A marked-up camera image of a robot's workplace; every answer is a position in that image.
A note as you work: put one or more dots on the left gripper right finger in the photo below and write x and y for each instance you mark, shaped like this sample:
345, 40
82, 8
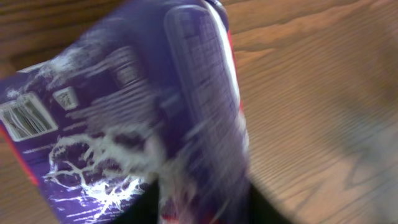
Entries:
261, 211

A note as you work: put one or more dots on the purple snack packet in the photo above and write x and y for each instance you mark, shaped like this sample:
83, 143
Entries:
148, 94

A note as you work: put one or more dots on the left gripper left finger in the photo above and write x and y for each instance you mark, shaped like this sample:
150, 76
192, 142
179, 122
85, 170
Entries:
144, 210

